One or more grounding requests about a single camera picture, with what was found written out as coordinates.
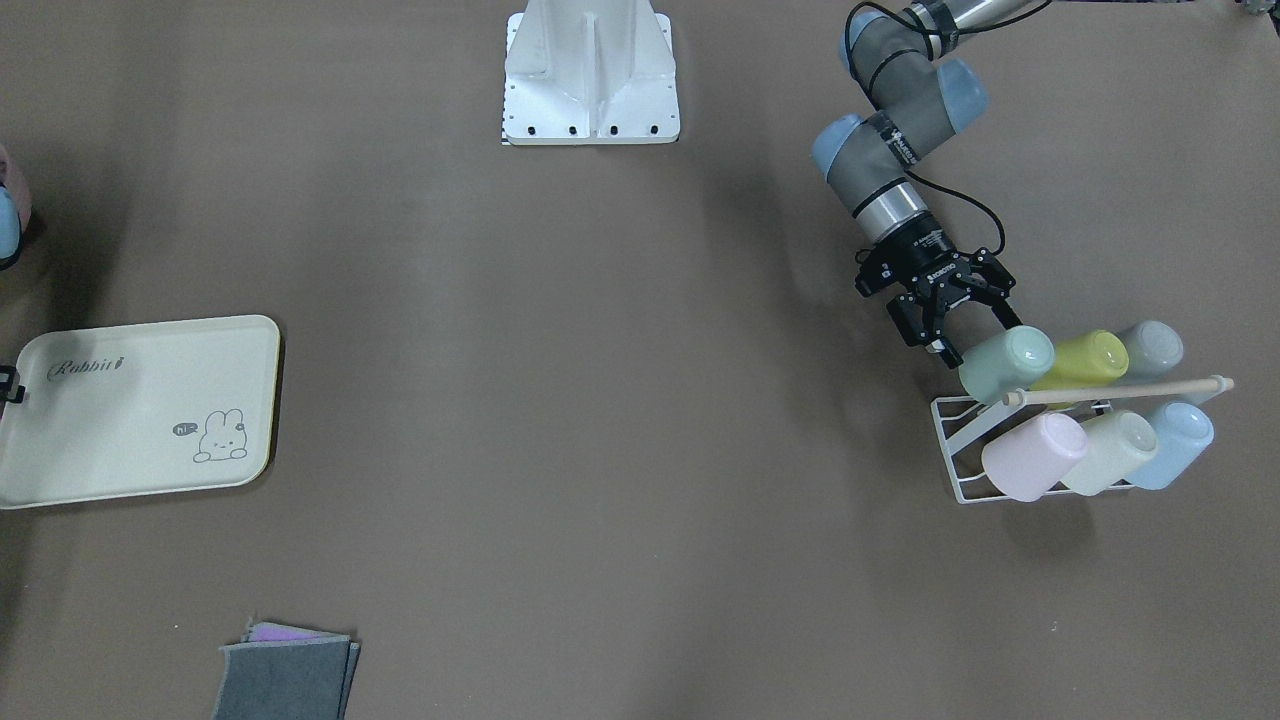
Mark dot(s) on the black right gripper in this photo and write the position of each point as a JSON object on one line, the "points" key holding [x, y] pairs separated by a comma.
{"points": [[19, 394]]}

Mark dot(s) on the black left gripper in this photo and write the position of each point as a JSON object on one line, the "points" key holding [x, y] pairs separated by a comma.
{"points": [[917, 251]]}

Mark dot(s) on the green cup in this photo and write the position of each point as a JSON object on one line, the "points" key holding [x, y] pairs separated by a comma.
{"points": [[1014, 359]]}

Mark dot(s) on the cream rabbit tray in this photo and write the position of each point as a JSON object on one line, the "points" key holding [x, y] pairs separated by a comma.
{"points": [[142, 409]]}

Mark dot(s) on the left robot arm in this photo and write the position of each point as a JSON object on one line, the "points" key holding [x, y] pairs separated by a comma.
{"points": [[921, 95]]}

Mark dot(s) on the yellow cup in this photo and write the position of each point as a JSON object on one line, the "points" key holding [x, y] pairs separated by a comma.
{"points": [[1092, 359]]}

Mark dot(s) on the pink cup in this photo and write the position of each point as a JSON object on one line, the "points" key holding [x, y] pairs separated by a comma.
{"points": [[1030, 459]]}

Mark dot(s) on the grey cup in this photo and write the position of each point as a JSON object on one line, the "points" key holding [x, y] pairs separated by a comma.
{"points": [[1153, 349]]}

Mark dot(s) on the white cup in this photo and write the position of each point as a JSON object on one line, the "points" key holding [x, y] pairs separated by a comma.
{"points": [[1119, 444]]}

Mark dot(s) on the blue cup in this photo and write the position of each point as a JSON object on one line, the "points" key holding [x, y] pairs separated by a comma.
{"points": [[1184, 431]]}

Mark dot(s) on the large pink bowl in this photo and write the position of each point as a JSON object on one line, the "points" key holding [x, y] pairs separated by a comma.
{"points": [[16, 209]]}

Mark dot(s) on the purple cloth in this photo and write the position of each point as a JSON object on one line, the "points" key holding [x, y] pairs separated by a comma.
{"points": [[266, 632]]}

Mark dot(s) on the grey cloth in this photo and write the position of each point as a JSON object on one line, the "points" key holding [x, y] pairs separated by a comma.
{"points": [[287, 679]]}

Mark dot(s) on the white wire cup rack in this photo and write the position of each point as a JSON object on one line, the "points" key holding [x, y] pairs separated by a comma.
{"points": [[963, 427]]}

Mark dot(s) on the wooden rack handle rod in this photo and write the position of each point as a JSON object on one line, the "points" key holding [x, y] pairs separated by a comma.
{"points": [[1211, 386]]}

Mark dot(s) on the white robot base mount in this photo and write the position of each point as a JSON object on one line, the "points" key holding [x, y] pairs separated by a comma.
{"points": [[582, 73]]}

